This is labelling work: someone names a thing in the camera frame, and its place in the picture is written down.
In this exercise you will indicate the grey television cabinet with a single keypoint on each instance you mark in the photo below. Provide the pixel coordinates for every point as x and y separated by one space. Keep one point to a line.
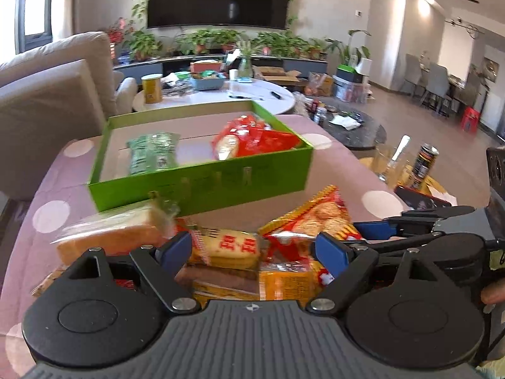
173 64

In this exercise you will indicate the brown wafer packet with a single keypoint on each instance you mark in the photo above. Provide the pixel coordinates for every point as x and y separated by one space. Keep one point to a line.
225 282

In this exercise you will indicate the open cardboard box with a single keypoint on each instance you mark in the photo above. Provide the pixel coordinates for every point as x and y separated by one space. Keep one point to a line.
276 75

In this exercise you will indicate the red flower decoration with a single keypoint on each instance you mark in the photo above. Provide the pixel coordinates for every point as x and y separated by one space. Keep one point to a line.
118 33

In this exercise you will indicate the thin black pen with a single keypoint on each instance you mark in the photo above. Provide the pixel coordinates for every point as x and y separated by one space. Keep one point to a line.
246 97

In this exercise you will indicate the red plastic stool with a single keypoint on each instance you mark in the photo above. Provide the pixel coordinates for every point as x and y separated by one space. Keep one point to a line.
470 118

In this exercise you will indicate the silver utensil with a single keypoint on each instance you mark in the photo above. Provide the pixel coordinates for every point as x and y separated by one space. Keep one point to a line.
400 148

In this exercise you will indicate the black yellow drink can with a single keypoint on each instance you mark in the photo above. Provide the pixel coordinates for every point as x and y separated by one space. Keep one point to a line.
424 166

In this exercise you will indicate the person's right hand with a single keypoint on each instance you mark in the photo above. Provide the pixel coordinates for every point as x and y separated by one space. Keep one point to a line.
494 294

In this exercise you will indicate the row of potted plants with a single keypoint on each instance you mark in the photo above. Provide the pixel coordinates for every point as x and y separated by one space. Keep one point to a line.
276 43

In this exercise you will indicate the dark round marble table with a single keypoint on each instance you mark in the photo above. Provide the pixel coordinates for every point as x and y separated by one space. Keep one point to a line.
355 136

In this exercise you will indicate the ceiling track light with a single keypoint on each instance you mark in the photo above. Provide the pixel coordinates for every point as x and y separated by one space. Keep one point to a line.
467 28

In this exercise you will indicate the orange snack packet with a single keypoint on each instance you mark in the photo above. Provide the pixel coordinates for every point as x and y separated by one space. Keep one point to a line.
284 284

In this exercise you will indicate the wooden side table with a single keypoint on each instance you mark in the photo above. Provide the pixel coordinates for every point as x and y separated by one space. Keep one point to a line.
367 162

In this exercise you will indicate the yellow biscuit packet red print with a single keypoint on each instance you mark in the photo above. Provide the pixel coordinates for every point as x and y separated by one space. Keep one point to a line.
225 246

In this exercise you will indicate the white round table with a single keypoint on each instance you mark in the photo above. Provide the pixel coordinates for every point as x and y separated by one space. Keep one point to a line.
221 103

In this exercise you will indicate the dark glass jar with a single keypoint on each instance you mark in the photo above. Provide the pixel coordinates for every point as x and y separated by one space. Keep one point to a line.
319 117

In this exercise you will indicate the clear sponge cake packet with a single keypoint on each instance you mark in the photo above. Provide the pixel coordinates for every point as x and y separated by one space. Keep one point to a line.
118 233

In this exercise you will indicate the clear storage box green lid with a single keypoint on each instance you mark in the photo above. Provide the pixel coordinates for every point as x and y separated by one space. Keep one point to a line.
349 85

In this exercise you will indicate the glass vase with plant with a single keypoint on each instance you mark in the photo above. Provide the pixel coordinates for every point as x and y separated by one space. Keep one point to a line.
244 69

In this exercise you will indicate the assorted packets clutter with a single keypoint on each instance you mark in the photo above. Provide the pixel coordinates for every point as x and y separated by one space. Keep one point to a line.
177 85

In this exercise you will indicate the dark framed window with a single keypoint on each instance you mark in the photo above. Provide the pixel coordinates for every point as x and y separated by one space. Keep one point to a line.
37 8

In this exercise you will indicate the pink polka dot tablecloth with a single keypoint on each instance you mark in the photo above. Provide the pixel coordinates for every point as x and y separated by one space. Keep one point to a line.
347 181

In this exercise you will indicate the red yellow rice cracker packet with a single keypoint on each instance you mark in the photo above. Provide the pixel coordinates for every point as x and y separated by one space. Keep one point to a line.
315 215

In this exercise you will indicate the large leaf potted plant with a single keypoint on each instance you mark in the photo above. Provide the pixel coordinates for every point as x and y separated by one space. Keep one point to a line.
349 49

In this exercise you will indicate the green snack packet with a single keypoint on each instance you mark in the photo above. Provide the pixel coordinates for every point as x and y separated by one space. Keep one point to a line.
152 154

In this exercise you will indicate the red snack box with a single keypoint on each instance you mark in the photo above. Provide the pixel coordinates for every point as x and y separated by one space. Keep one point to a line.
205 66

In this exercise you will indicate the clear plastic bag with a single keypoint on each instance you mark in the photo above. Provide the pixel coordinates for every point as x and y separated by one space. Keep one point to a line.
303 104

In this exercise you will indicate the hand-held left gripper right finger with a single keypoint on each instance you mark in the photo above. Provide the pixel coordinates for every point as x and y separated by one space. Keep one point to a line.
329 249

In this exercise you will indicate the white cylinder appliance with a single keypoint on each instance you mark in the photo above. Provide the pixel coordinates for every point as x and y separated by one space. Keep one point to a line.
365 69

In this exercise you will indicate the beige sofa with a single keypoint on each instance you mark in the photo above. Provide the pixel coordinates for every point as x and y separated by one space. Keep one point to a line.
47 118

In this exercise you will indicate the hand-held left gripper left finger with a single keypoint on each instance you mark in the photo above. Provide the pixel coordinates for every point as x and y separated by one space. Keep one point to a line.
175 250

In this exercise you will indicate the white crumpled tissue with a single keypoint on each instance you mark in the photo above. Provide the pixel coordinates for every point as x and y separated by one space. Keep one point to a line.
345 121

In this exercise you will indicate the small white bottle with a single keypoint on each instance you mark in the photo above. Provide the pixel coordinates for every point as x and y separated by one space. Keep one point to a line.
234 75

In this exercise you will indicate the blue plastic basket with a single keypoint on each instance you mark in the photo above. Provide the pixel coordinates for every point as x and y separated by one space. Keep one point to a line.
207 83

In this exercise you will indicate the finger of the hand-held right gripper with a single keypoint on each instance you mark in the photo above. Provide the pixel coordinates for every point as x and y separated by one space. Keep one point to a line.
402 243
374 230

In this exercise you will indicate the grey dining chair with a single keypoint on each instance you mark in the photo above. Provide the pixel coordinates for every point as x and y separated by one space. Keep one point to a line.
412 73
436 85

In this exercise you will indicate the green cardboard box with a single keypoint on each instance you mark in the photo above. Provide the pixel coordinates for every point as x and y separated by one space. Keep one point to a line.
236 181

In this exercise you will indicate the clear drinking glass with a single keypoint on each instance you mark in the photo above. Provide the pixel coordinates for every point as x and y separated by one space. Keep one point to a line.
384 162

